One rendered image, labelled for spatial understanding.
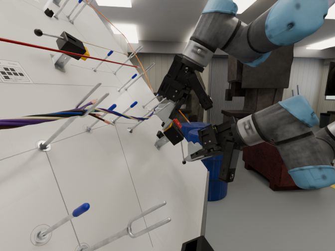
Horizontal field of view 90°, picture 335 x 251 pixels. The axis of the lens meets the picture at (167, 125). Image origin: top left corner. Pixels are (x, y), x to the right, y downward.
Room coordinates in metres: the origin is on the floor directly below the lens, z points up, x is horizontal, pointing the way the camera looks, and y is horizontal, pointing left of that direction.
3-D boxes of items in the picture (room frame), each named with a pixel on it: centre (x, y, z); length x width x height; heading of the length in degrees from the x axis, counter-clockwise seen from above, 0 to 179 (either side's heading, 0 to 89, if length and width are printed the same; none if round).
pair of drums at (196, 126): (2.33, -0.48, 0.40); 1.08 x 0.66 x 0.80; 174
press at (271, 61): (3.85, -1.79, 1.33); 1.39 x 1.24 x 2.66; 95
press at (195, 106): (5.77, -0.62, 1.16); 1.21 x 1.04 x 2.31; 97
